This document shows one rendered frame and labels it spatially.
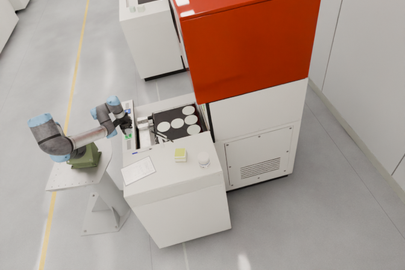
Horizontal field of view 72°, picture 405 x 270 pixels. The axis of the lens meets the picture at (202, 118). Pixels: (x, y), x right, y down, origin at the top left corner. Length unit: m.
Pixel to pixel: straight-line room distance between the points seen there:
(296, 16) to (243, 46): 0.32
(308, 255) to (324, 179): 0.73
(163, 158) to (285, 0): 1.18
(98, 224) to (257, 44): 2.18
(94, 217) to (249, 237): 1.46
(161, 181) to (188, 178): 0.17
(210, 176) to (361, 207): 1.54
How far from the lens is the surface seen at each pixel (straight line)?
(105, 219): 2.96
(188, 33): 1.49
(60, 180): 2.32
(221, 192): 1.98
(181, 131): 2.10
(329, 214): 2.77
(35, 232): 3.29
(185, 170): 1.80
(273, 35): 1.65
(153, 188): 1.79
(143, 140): 2.16
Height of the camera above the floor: 2.44
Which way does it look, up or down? 46 degrees down
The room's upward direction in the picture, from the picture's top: 11 degrees counter-clockwise
